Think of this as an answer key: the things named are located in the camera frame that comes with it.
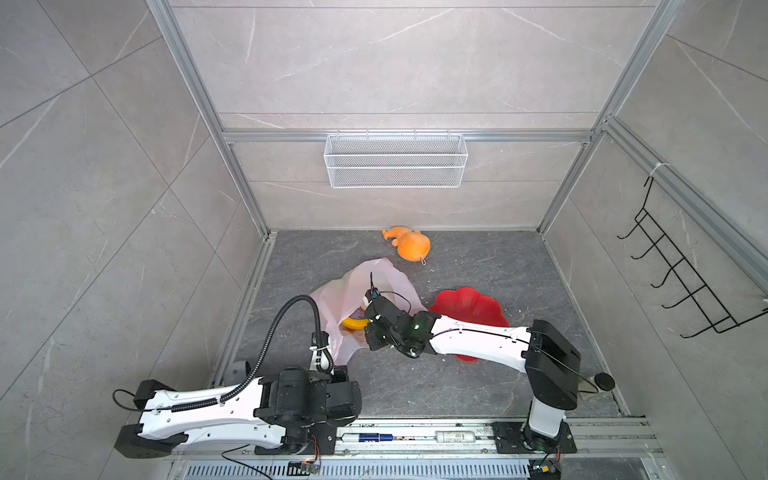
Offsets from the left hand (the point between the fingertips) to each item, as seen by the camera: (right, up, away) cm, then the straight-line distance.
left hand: (347, 371), depth 70 cm
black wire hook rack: (+77, +15, -11) cm, 79 cm away
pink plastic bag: (-3, +15, +10) cm, 19 cm away
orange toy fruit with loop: (+18, +31, +36) cm, 51 cm away
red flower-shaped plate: (+37, +11, +27) cm, 47 cm away
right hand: (+4, +7, +12) cm, 15 cm away
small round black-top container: (-29, -2, +5) cm, 30 cm away
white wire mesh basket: (+12, +60, +31) cm, 69 cm away
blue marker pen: (+6, -18, +3) cm, 19 cm away
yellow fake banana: (-1, +7, +20) cm, 21 cm away
